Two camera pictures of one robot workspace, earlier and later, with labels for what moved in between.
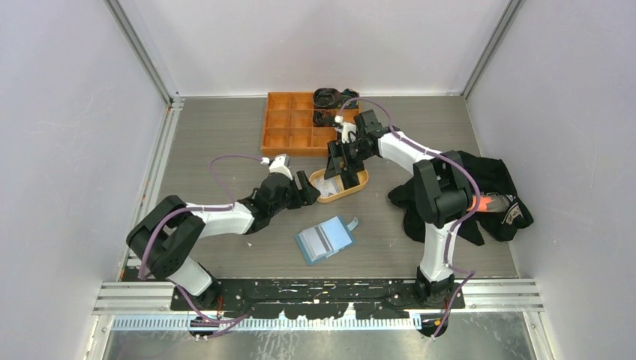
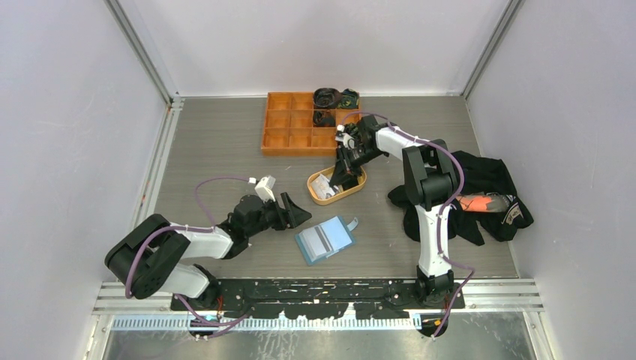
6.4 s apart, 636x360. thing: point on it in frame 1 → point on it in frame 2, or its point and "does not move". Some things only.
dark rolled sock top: (326, 97) does not move
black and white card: (315, 241) does not move
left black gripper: (307, 195) → (294, 217)
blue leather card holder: (325, 239) does not move
